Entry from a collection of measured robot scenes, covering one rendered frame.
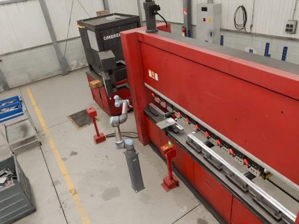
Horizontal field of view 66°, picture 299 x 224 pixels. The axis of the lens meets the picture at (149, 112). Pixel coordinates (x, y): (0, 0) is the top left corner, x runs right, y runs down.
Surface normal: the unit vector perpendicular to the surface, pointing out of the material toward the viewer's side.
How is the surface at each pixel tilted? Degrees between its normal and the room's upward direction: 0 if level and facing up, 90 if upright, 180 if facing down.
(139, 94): 90
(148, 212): 0
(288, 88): 90
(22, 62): 90
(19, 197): 90
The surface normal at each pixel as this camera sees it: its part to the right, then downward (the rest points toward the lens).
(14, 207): 0.54, 0.38
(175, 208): -0.11, -0.85
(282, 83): -0.88, 0.33
